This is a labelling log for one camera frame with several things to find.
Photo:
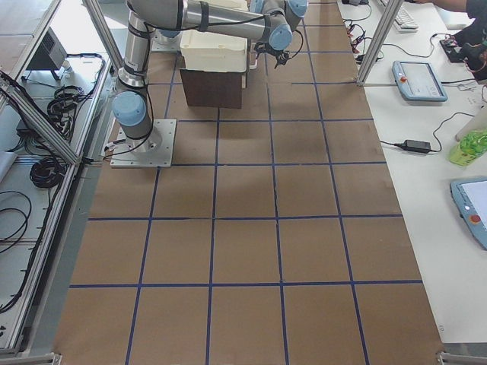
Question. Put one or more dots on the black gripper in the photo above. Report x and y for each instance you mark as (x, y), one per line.
(276, 52)

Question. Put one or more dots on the wooden drawer white handle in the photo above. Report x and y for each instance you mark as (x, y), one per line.
(253, 62)

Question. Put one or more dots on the dark wooden drawer cabinet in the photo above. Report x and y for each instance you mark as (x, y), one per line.
(215, 69)

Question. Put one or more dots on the cream plastic tray stack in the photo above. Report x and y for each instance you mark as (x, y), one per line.
(215, 43)

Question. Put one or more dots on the white keyboard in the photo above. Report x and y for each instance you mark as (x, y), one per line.
(404, 22)

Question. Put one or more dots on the blue teach pendant far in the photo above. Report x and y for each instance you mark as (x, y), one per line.
(417, 81)

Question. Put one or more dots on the blue teach pendant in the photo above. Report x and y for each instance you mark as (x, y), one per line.
(417, 81)
(469, 195)

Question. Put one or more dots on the black power adapter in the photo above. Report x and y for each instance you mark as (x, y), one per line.
(421, 147)

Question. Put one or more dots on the green drink bottle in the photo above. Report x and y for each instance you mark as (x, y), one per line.
(469, 148)

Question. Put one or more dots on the grey box on shelf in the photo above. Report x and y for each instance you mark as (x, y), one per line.
(50, 54)

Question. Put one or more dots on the blue teach pendant near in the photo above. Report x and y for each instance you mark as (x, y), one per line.
(469, 195)

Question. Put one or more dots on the aluminium frame post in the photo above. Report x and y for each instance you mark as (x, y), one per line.
(380, 34)

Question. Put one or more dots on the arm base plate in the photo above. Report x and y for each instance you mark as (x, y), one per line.
(157, 151)

